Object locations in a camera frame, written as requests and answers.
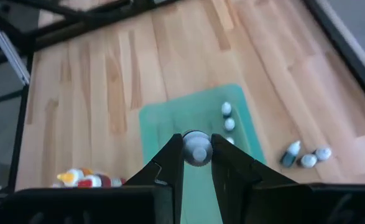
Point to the translucent teal plastic tray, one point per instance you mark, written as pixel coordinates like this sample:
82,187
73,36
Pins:
182,115

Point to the large red food coloring bottle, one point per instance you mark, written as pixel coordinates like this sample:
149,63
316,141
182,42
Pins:
106,181

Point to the large yellow food coloring bottle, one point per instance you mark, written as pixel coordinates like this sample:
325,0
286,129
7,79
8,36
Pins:
197,149
67,178

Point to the black aluminium rig frame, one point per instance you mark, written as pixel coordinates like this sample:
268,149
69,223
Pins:
107,21

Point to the long silver aluminium strip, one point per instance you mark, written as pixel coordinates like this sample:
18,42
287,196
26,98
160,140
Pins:
9,54

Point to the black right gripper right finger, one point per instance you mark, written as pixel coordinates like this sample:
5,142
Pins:
263,205

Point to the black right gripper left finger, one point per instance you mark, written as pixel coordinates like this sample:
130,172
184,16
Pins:
138,205

